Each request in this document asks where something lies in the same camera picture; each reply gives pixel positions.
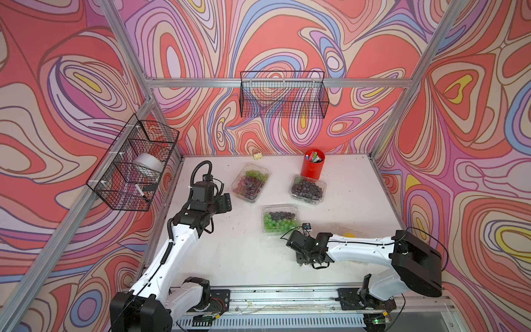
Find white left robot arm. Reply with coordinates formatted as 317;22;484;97
109;160;232;331

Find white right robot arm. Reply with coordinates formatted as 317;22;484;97
282;229;444;311

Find clear box with lemons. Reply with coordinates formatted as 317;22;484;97
329;224;367;238

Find clear box green black grapes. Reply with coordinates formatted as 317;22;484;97
261;204;301;235

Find clear box red green grapes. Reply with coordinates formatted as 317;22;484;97
232;163;270;203

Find clear box dark grapes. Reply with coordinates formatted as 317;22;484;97
289;175;326;205

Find white tape roll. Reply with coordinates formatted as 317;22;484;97
133;153;164;173

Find red pen cup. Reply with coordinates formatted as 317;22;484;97
300;149;326;180

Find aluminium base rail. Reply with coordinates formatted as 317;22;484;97
173;286;406;331

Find black wire basket on left wall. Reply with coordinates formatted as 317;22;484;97
87;115;180;212

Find black wire basket on wall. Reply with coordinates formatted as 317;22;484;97
239;69;330;119
87;115;180;212

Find black wire basket on back wall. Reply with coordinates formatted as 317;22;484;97
239;69;330;119

